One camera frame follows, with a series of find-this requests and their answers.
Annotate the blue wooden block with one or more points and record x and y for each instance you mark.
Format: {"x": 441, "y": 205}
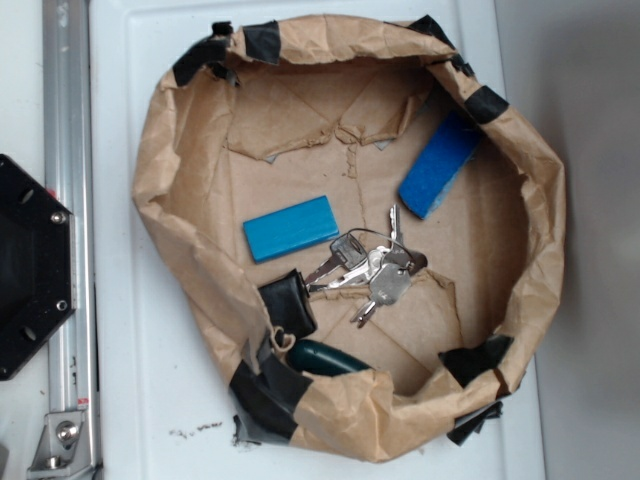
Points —
{"x": 290, "y": 229}

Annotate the dark green rounded object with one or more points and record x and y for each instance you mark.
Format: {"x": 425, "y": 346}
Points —
{"x": 321, "y": 359}

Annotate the blue sponge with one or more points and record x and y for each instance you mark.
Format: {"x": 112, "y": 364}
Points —
{"x": 438, "y": 164}

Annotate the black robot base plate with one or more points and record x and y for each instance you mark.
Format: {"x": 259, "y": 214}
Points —
{"x": 36, "y": 267}

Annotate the bunch of silver keys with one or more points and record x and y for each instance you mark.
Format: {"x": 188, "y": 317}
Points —
{"x": 385, "y": 271}

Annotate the metal corner bracket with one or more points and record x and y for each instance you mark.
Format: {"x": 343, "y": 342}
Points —
{"x": 63, "y": 451}

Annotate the aluminium extrusion rail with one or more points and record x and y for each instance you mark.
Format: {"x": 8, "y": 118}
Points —
{"x": 73, "y": 351}

